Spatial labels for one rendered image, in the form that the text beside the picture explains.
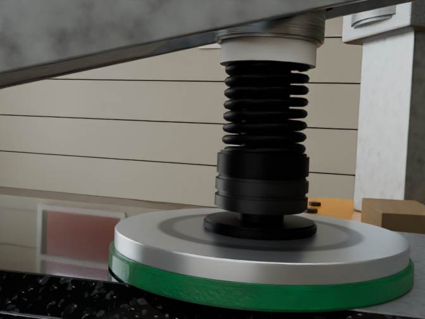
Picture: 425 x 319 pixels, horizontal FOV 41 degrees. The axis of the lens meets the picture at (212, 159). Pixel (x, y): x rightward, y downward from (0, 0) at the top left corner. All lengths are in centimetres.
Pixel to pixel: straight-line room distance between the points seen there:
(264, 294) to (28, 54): 19
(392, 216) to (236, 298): 63
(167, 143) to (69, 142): 142
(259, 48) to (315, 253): 14
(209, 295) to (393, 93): 92
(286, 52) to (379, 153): 86
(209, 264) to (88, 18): 16
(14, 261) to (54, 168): 750
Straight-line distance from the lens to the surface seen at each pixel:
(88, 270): 41
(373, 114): 127
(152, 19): 35
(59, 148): 788
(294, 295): 33
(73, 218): 62
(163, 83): 713
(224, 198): 41
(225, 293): 33
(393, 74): 122
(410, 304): 38
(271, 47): 39
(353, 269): 35
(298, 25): 40
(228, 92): 41
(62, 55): 34
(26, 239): 51
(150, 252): 36
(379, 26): 122
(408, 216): 95
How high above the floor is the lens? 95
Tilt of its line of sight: 3 degrees down
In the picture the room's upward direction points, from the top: 3 degrees clockwise
